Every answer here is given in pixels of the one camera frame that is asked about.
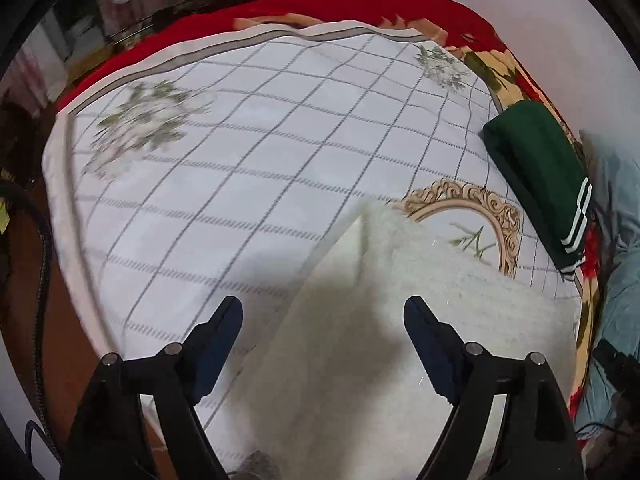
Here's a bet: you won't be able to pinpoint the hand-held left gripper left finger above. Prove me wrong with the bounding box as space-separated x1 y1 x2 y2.
59 296 244 480

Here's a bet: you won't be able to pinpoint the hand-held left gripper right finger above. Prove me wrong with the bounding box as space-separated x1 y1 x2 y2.
403 296 586 480

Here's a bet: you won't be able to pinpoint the black cable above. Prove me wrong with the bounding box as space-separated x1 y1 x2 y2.
0 180 65 463

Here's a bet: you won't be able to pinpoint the white knit jacket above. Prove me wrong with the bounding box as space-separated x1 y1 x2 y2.
227 200 582 480

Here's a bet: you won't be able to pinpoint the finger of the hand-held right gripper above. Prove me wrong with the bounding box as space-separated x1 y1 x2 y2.
594 338 640 411

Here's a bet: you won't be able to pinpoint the folded green garment white stripes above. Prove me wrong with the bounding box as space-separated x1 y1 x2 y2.
481 101 594 281

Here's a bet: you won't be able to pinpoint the white checked sheet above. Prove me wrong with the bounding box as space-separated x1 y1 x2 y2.
41 20 586 472

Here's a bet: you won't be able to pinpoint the red floral blanket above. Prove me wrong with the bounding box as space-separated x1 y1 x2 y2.
52 0 610 433

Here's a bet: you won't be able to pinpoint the blue quilt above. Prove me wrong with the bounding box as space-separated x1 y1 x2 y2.
574 142 640 438

